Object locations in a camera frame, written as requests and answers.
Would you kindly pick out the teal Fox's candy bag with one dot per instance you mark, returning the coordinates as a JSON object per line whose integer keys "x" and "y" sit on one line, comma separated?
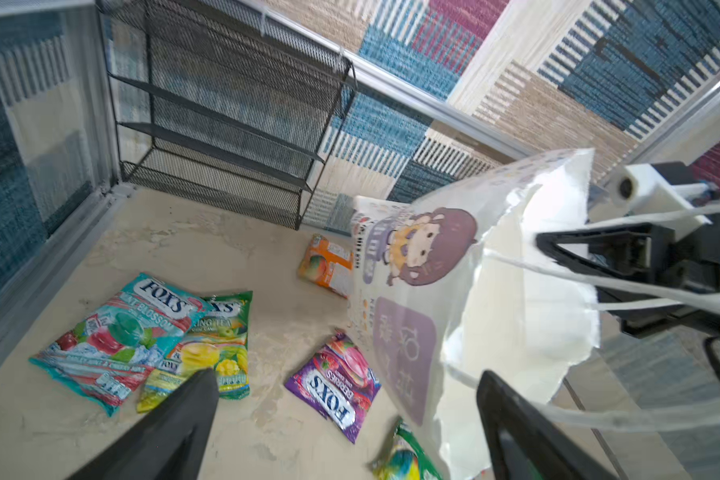
{"x": 111, "y": 352}

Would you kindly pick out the green snack bag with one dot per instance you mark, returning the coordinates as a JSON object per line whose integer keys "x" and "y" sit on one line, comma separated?
{"x": 404, "y": 458}

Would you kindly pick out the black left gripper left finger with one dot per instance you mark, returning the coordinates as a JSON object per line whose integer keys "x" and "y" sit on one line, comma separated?
{"x": 169, "y": 442}

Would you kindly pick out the black mesh shelf rack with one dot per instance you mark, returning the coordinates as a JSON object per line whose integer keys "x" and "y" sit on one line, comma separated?
{"x": 237, "y": 110}

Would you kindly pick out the white paper bag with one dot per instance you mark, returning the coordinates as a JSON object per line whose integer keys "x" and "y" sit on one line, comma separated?
{"x": 454, "y": 284}

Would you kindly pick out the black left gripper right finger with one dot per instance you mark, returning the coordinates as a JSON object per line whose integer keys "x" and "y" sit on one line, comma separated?
{"x": 522, "y": 443}

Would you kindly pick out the purple Fox's candy bag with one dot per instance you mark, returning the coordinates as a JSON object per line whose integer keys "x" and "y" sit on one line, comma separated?
{"x": 338, "y": 383}

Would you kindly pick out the green yellow Fox's bag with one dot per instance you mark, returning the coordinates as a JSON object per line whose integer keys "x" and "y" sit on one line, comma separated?
{"x": 218, "y": 341}

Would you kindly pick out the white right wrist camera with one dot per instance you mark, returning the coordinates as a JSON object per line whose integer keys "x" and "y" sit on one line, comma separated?
{"x": 640, "y": 194}

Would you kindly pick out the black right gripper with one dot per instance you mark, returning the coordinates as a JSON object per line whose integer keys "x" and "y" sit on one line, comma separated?
{"x": 632, "y": 253}

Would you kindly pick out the orange snack bag far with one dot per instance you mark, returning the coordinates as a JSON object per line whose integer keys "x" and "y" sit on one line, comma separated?
{"x": 327, "y": 264}

